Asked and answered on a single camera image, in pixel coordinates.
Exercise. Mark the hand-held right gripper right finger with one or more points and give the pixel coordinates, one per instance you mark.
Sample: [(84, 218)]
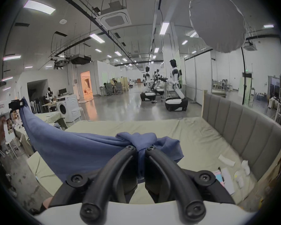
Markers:
[(175, 184)]

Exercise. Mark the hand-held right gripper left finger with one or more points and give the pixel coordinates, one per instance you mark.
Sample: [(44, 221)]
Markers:
[(103, 184)]

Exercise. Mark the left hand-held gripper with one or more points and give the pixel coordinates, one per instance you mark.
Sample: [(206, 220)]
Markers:
[(7, 126)]

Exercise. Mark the blue shirt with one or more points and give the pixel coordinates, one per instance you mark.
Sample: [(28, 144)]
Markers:
[(68, 149)]

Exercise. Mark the person's left hand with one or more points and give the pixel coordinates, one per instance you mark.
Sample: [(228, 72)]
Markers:
[(0, 128)]

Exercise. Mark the bed with pale green sheet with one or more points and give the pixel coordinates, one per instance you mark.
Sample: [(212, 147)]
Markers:
[(196, 135), (49, 118)]

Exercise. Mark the pink and blue card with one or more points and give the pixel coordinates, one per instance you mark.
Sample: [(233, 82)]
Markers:
[(218, 176)]

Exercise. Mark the desk with monitors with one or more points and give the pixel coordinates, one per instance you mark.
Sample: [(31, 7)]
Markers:
[(64, 93)]

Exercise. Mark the white washing machine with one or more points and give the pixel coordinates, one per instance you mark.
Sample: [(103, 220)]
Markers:
[(69, 108)]

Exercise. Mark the white paper slip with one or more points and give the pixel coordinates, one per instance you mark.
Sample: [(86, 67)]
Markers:
[(226, 160)]

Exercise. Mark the person's legs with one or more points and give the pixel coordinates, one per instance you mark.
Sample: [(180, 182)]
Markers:
[(43, 205)]

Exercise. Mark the small white packet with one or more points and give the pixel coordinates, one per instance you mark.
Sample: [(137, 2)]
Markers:
[(239, 179)]

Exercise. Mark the crumpled white paper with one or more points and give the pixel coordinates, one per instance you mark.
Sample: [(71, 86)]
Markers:
[(245, 167)]

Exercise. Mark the grey padded headboard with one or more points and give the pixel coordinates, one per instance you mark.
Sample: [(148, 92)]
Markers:
[(245, 130)]

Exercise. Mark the white humanoid robot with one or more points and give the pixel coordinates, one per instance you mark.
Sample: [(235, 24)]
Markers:
[(148, 85), (175, 85)]

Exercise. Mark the round grey softbox lamp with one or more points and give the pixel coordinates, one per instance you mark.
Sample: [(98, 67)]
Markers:
[(217, 22)]

